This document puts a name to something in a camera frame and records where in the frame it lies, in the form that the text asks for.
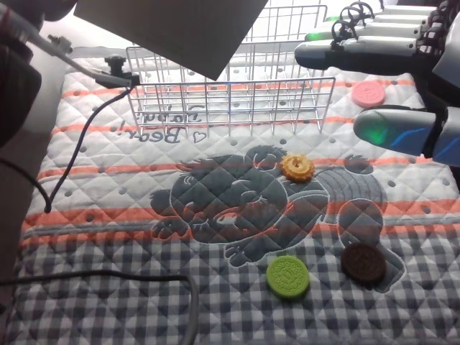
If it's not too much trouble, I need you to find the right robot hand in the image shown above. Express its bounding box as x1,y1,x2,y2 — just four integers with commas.
294,0,460,168

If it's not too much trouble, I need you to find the pink sandwich cookie toy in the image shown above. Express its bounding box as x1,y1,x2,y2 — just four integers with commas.
351,80,386,109

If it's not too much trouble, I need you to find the brown sandwich cookie toy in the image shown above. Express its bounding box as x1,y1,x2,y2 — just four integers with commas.
340,241,387,287

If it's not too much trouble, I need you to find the green sandwich cookie toy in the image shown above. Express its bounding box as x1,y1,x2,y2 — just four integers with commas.
265,255,311,299

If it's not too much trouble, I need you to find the quilt with bear print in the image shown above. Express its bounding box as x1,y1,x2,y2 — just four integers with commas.
6,46,460,345

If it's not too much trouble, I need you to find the wire dish rack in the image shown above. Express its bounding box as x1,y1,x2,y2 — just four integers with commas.
125,5,337,137

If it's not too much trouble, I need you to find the black camera cable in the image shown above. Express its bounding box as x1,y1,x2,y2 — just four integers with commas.
0,85,133,215

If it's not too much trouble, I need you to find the thick grey cable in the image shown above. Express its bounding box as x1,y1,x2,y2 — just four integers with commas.
0,270,200,345

